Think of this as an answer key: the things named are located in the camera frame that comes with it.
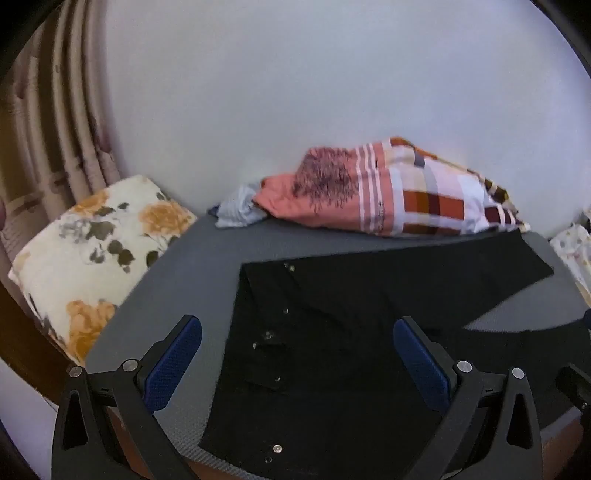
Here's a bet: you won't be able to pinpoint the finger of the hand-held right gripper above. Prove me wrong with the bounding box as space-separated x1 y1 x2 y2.
555 364 591 411

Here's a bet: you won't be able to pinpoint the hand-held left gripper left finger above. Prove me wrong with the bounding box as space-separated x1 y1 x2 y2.
52 315 204 480

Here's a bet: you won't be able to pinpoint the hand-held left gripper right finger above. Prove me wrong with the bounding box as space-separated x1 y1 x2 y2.
392 316 544 480

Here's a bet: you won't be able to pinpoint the black pants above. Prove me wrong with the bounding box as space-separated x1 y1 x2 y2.
198 230 591 480

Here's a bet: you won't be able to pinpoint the grey textured bed mat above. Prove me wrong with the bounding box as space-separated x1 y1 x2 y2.
85 215 591 480

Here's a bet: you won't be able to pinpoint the white floral cloth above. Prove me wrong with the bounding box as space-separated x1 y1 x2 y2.
549 222 591 305

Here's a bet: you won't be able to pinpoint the floral pillow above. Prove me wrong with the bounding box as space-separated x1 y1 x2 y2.
8 174 198 367

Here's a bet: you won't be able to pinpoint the light blue striped cloth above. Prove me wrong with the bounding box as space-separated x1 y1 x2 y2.
208 182 269 230

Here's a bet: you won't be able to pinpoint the orange plaid blanket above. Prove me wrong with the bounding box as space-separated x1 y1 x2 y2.
253 137 532 237

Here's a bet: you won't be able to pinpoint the beige curtain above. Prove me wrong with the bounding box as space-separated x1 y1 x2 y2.
0 0 123 278

